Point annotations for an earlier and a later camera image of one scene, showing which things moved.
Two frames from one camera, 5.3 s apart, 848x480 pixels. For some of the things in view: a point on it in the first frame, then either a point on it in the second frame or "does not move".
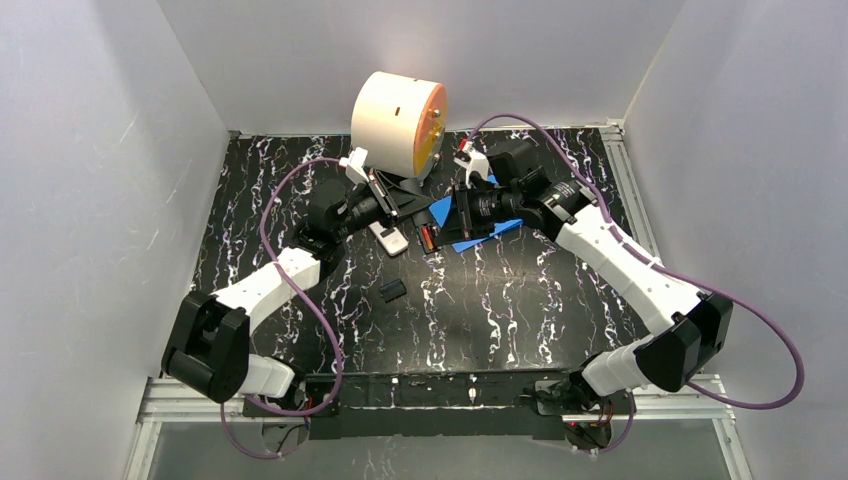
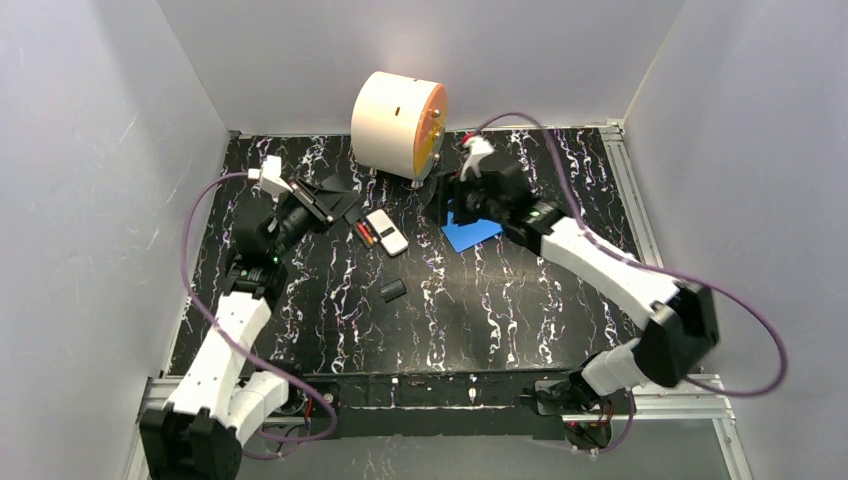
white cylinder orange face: x=401 y=122 does not move
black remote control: x=427 y=231 -> x=366 y=233
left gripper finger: x=416 y=212 -> x=351 y=214
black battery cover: x=392 y=291 does not move
